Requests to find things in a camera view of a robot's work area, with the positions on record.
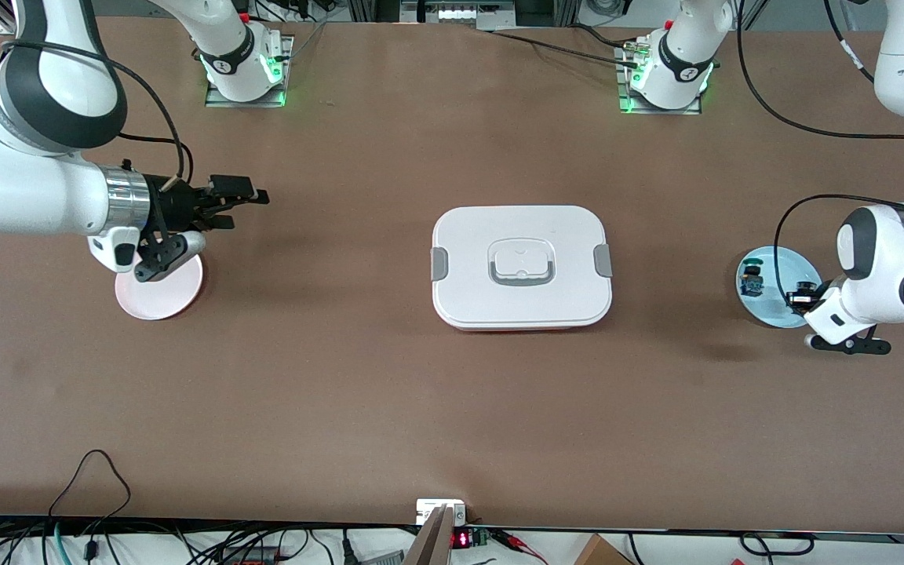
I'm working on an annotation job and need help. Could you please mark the pink round plate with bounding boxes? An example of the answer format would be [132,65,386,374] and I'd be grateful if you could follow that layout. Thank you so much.
[115,251,205,321]

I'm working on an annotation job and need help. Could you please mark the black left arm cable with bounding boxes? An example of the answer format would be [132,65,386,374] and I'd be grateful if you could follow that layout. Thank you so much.
[737,0,904,307]

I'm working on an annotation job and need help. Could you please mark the brown cardboard box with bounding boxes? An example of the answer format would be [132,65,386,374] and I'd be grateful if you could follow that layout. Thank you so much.
[574,534,633,565]

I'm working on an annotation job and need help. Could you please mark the black tabletop cable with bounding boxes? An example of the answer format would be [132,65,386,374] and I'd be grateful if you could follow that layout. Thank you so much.
[570,24,641,49]
[483,27,645,62]

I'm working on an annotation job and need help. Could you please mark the thin grey cable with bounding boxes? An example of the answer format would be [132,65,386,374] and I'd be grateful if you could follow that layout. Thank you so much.
[287,22,327,60]

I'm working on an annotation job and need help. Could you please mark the red test leads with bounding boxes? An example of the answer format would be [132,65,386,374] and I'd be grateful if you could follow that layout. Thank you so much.
[491,530,547,564]

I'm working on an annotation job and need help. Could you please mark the light blue round plate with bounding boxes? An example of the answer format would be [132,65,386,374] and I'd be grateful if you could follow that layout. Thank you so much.
[736,246,824,329]

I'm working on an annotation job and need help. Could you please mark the thin black looped cable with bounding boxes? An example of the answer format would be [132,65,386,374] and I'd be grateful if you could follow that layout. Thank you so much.
[48,449,133,542]

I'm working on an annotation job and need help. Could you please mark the white power strip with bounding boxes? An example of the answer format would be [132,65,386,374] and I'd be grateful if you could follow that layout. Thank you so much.
[436,6,500,22]

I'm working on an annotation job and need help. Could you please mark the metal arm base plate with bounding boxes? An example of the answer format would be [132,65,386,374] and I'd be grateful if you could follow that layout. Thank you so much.
[205,35,293,108]
[617,43,704,116]

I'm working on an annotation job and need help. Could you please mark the white lunch box grey clips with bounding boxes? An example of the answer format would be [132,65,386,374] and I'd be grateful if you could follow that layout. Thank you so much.
[430,206,614,332]

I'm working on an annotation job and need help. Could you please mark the white mounting plate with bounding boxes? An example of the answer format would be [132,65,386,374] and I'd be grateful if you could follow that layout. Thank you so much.
[416,499,467,525]

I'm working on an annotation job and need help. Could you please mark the aluminium profile camera post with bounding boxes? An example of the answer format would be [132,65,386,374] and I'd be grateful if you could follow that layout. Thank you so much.
[405,506,453,565]

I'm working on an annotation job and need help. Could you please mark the small green black part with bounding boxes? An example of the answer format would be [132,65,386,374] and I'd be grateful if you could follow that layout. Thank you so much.
[739,257,767,299]

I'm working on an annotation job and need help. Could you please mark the black coiled cable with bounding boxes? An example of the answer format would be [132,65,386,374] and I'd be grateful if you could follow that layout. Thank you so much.
[738,534,814,555]

